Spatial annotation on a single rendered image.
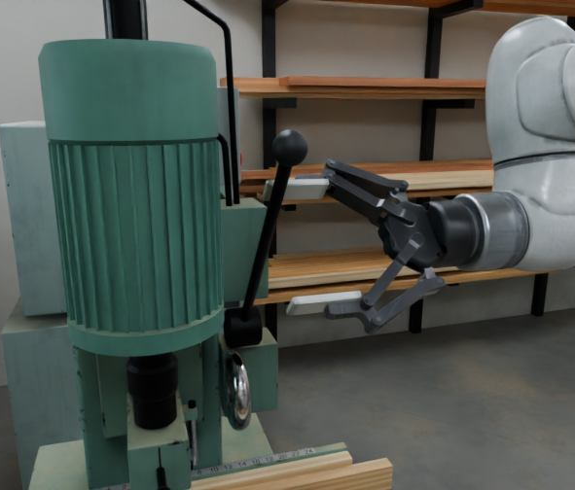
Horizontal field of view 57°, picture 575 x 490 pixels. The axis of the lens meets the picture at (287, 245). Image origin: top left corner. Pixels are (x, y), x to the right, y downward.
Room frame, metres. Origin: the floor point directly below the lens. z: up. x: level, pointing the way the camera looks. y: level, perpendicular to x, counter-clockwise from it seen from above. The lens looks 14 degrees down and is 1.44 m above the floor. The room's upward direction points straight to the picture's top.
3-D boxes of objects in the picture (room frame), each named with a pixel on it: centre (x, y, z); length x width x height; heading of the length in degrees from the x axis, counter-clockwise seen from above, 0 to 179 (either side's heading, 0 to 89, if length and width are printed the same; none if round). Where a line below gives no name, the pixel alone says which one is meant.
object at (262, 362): (0.80, 0.07, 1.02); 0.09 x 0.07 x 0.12; 107
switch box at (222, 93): (0.92, 0.12, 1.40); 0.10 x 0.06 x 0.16; 17
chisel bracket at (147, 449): (0.60, 0.17, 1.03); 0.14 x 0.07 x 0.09; 17
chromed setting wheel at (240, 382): (0.74, 0.08, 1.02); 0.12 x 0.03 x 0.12; 17
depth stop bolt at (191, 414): (0.65, 0.14, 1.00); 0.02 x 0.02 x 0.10; 17
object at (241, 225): (0.83, 0.08, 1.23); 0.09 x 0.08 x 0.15; 17
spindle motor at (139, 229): (0.58, 0.16, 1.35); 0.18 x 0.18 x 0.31
